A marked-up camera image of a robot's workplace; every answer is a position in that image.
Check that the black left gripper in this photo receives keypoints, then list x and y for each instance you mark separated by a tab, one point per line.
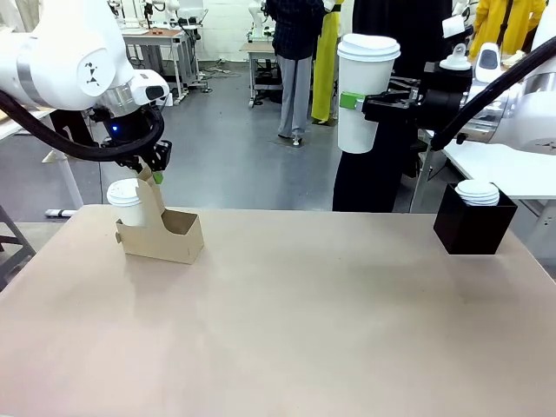
126	130

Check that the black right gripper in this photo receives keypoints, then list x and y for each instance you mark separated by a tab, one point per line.
438	102

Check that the white paper cup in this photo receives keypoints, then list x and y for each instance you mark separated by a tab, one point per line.
362	130
130	215

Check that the brown cardboard cup carrier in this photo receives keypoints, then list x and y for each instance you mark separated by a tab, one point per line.
174	243

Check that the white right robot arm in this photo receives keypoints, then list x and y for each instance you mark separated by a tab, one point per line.
534	100

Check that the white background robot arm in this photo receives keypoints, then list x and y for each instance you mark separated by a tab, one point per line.
167	6
116	8
257	17

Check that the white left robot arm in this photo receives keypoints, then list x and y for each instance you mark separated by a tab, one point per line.
56	43

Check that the person in plaid shirt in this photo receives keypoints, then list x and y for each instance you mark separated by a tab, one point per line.
295	65

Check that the white side table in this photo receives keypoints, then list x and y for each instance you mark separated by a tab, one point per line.
61	174

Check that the person in black clothes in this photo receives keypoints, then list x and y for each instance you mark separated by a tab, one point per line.
365	182

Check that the small white-legged table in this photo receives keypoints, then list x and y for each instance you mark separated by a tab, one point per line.
260	52

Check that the white workbench with brown items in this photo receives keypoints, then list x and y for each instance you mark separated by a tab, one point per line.
165	41

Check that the person in yellow jacket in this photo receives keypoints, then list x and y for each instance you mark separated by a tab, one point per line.
512	26

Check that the dark metal stand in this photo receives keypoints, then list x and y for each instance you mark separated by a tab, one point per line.
15	247

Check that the black open-top box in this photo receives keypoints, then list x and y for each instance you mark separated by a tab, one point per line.
473	230

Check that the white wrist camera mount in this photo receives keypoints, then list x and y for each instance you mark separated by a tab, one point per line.
456	61

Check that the white table with metal frame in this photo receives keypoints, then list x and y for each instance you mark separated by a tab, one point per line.
499	165

